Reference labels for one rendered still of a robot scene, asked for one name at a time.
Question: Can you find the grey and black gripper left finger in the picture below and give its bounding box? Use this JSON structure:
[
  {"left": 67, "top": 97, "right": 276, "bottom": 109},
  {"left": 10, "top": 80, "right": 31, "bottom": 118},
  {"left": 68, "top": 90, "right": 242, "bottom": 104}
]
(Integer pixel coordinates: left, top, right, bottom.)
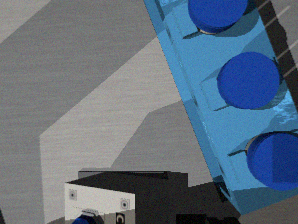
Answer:
[{"left": 205, "top": 217, "right": 223, "bottom": 224}]

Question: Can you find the blue tube rack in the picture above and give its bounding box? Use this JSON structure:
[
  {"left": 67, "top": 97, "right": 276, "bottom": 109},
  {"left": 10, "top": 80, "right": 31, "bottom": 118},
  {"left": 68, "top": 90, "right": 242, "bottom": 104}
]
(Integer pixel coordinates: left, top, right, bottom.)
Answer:
[{"left": 143, "top": 0, "right": 298, "bottom": 215}]

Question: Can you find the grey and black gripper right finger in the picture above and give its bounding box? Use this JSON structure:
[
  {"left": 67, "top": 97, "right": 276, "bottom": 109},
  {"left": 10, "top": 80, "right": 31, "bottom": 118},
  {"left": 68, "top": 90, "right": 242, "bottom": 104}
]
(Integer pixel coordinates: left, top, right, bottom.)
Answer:
[{"left": 221, "top": 217, "right": 241, "bottom": 224}]

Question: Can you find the grey control box with two push buttons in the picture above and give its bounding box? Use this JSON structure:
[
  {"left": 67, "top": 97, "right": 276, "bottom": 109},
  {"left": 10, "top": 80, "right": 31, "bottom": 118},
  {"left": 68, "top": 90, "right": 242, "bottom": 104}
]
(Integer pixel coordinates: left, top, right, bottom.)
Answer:
[{"left": 65, "top": 171, "right": 207, "bottom": 224}]

